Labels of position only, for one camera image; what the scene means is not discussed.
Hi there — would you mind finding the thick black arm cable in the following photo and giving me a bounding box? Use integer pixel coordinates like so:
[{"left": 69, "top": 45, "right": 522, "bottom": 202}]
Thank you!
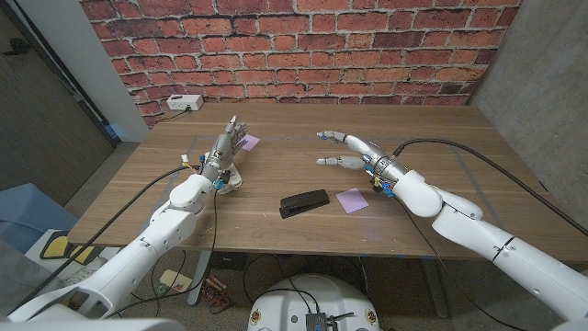
[
  {"left": 392, "top": 137, "right": 588, "bottom": 238},
  {"left": 8, "top": 164, "right": 203, "bottom": 314}
]

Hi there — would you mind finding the person in grey clothes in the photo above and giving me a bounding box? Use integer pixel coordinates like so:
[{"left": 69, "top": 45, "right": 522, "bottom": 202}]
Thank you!
[{"left": 0, "top": 238, "right": 45, "bottom": 318}]

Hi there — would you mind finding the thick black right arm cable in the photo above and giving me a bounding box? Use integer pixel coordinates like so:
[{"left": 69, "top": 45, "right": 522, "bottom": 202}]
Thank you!
[{"left": 392, "top": 137, "right": 588, "bottom": 238}]

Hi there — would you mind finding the blue seat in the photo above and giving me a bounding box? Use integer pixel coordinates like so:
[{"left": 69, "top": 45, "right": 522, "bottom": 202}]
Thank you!
[{"left": 0, "top": 182, "right": 79, "bottom": 252}]

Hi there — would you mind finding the black stapler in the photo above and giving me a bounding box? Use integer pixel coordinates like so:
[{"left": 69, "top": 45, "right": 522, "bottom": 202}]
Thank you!
[{"left": 278, "top": 188, "right": 331, "bottom": 220}]

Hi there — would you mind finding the orange cable bundle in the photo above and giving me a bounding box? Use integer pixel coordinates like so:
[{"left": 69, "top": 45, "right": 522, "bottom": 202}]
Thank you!
[{"left": 201, "top": 274, "right": 233, "bottom": 309}]

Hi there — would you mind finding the black door handle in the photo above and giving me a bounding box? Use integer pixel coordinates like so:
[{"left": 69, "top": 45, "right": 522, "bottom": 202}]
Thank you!
[{"left": 3, "top": 37, "right": 32, "bottom": 57}]

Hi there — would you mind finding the yellow paper sheet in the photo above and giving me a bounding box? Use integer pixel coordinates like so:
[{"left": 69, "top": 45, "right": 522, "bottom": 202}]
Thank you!
[{"left": 159, "top": 268, "right": 193, "bottom": 294}]

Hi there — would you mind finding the black power strip cord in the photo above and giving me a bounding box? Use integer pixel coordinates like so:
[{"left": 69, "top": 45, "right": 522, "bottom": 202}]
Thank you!
[{"left": 158, "top": 108, "right": 190, "bottom": 124}]

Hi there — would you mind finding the large purple sticky note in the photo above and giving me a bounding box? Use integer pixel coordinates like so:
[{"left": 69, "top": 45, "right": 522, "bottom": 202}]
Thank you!
[{"left": 334, "top": 187, "right": 370, "bottom": 214}]

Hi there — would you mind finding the black box under table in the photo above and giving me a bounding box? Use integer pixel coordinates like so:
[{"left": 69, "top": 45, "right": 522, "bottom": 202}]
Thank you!
[{"left": 211, "top": 251, "right": 247, "bottom": 272}]

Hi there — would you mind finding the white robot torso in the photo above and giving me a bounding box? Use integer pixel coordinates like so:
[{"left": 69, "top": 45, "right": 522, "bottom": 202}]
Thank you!
[{"left": 246, "top": 274, "right": 381, "bottom": 331}]

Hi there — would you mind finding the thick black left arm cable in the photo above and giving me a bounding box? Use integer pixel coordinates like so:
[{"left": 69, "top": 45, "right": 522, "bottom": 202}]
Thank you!
[{"left": 8, "top": 164, "right": 203, "bottom": 314}]

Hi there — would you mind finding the grey table leg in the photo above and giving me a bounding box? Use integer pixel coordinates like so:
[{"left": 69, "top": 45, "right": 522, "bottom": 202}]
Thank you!
[
  {"left": 187, "top": 250, "right": 213, "bottom": 307},
  {"left": 420, "top": 257, "right": 449, "bottom": 319}
]

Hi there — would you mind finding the yellow and black floor pad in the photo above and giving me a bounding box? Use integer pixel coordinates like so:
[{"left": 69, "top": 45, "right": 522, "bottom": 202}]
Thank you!
[{"left": 40, "top": 229, "right": 107, "bottom": 267}]

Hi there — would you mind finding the white power strip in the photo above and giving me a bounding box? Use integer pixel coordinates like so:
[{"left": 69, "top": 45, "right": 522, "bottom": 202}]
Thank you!
[{"left": 165, "top": 94, "right": 205, "bottom": 112}]

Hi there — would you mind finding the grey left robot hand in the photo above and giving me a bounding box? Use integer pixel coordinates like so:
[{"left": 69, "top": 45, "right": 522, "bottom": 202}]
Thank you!
[{"left": 198, "top": 114, "right": 250, "bottom": 184}]

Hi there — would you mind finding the grey device on torso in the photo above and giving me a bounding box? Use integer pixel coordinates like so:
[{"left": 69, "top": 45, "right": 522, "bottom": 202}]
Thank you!
[{"left": 305, "top": 312, "right": 328, "bottom": 331}]

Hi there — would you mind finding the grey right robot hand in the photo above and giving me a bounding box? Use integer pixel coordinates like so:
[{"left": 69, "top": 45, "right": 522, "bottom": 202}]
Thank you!
[{"left": 315, "top": 130, "right": 410, "bottom": 184}]

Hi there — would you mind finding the red brick printed backdrop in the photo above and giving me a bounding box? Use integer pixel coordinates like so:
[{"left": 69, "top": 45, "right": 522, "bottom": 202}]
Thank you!
[{"left": 78, "top": 0, "right": 525, "bottom": 129}]

